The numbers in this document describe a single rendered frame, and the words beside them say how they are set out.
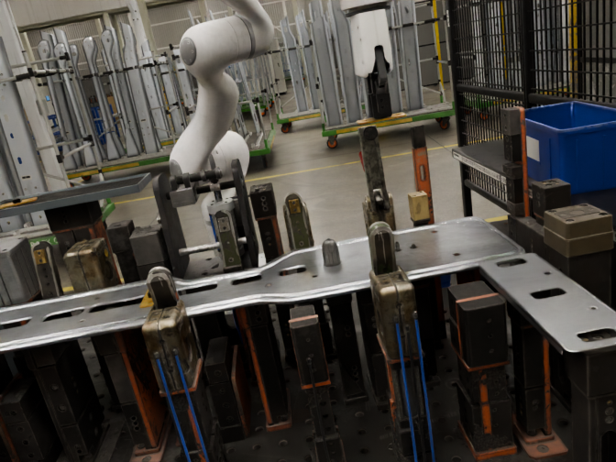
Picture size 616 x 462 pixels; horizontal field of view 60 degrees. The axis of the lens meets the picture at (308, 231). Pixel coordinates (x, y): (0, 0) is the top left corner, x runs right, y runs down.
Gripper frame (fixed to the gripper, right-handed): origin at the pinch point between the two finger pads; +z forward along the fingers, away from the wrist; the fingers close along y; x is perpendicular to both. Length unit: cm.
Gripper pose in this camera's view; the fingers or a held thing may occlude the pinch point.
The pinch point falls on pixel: (379, 104)
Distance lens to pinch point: 95.6
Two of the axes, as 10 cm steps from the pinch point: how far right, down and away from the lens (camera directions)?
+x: 9.8, -1.9, 0.2
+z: 1.7, 9.3, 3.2
